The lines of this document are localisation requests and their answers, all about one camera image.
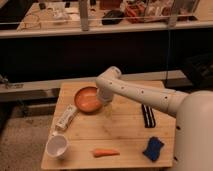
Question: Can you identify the translucent yellowish pusher tool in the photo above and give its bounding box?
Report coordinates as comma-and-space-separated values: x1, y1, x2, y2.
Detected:
104, 104, 112, 117

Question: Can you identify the orange ceramic bowl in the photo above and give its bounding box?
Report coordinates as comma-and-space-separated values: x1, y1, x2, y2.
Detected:
74, 86, 102, 113

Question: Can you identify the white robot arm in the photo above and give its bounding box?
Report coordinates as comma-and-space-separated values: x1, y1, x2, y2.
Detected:
96, 66, 213, 171

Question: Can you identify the black striped rectangular block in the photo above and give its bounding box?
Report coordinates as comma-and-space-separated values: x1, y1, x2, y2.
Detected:
141, 104, 156, 128

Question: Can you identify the orange carrot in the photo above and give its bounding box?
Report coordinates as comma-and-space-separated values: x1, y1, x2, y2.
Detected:
92, 149, 120, 157

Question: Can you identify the blue folded cloth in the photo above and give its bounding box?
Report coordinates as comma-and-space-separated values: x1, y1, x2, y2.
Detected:
143, 137, 164, 162

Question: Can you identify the white plastic cup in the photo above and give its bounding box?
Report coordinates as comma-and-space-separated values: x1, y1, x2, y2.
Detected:
45, 132, 69, 160

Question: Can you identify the black bag on bench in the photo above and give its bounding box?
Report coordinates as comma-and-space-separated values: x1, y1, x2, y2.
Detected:
102, 10, 124, 25

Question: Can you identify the orange red clutter pile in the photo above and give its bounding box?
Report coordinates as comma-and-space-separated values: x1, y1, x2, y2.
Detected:
125, 4, 145, 23

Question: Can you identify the grey metal post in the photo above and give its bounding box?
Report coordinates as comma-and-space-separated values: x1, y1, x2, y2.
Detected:
78, 0, 89, 31

